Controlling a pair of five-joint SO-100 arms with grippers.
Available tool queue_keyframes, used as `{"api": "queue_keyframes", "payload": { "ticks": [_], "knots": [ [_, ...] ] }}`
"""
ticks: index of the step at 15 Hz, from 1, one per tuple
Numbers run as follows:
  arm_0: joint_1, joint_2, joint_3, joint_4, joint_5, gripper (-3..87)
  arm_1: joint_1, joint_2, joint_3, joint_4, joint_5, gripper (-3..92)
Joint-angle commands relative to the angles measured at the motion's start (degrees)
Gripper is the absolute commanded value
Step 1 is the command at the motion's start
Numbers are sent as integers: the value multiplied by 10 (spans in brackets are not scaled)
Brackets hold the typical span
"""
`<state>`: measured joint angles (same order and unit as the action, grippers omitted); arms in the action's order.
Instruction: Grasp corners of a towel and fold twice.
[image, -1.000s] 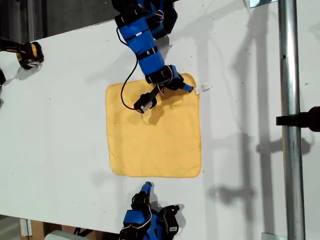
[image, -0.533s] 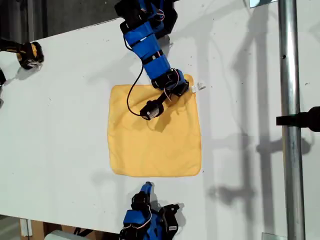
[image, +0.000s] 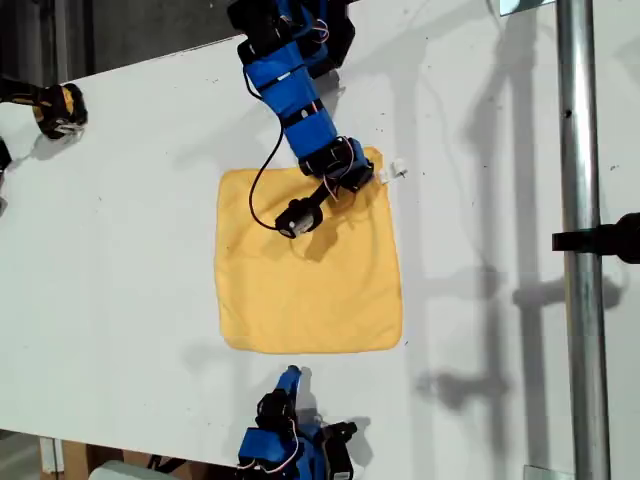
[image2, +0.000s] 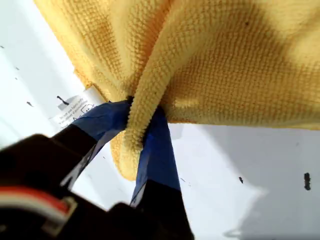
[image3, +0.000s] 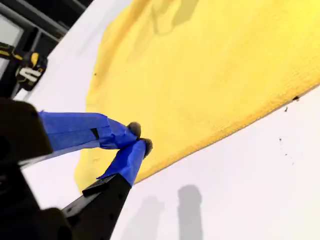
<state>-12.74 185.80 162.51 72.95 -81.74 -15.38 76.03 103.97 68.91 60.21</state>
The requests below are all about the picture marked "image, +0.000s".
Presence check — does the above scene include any yellow towel with white label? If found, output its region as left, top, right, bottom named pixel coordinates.
left=213, top=145, right=410, bottom=355

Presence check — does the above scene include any white plastic container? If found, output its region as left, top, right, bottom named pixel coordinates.
left=88, top=459, right=156, bottom=480

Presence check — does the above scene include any brown cardboard box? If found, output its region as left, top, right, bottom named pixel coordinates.
left=59, top=439, right=239, bottom=480

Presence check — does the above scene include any white table leg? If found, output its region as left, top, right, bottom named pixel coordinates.
left=39, top=437, right=65, bottom=475

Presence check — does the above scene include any black clamp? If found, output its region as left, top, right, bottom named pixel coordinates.
left=551, top=212, right=640, bottom=264

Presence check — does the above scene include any black camera stalk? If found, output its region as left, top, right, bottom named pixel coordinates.
left=323, top=422, right=359, bottom=442
left=299, top=180, right=335, bottom=209

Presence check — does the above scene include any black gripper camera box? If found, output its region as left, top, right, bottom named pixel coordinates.
left=331, top=439, right=355, bottom=480
left=276, top=198, right=324, bottom=240

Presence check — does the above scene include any black camera cable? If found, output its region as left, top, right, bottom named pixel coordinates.
left=248, top=127, right=286, bottom=232

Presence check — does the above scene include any steel post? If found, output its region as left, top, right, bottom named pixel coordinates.
left=555, top=0, right=612, bottom=480

